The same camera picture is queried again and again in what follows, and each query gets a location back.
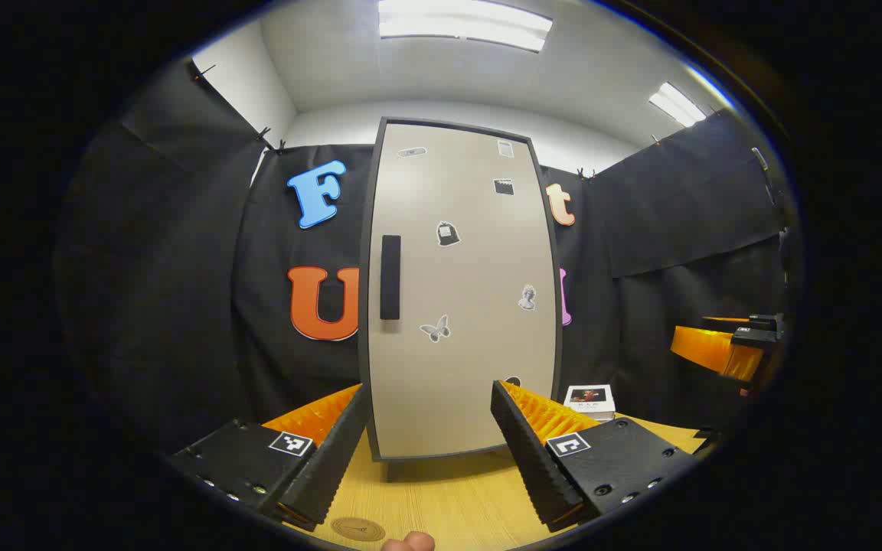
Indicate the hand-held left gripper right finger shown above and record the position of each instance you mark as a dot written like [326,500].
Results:
[533,467]

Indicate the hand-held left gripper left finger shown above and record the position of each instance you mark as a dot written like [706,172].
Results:
[334,467]

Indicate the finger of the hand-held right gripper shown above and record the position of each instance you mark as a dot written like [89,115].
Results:
[705,348]
[766,320]

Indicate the round brown coaster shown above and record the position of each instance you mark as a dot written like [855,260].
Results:
[358,529]

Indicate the dark grey cabinet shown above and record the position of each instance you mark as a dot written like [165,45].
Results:
[363,321]

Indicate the beige cabinet door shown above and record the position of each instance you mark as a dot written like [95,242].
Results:
[464,268]

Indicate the white book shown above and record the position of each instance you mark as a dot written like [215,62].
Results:
[589,398]

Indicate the small ceiling light panel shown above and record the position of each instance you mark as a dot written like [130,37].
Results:
[674,103]

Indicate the black backdrop cloth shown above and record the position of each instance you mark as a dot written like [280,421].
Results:
[165,268]

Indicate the large ceiling light panel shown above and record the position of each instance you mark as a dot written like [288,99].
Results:
[464,23]

